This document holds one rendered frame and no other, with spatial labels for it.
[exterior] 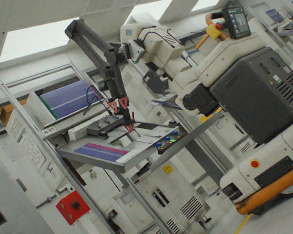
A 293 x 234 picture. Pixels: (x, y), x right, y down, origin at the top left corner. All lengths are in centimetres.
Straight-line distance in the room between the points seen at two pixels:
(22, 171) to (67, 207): 219
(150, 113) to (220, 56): 228
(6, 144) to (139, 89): 170
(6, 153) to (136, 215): 222
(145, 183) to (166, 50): 110
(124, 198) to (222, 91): 118
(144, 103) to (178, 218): 163
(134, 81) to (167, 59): 185
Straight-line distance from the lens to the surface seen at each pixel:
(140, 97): 406
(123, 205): 265
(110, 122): 305
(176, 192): 295
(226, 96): 189
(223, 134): 370
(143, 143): 269
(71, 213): 226
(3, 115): 340
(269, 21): 707
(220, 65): 187
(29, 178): 439
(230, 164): 312
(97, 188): 461
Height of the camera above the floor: 45
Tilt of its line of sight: 10 degrees up
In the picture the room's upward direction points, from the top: 40 degrees counter-clockwise
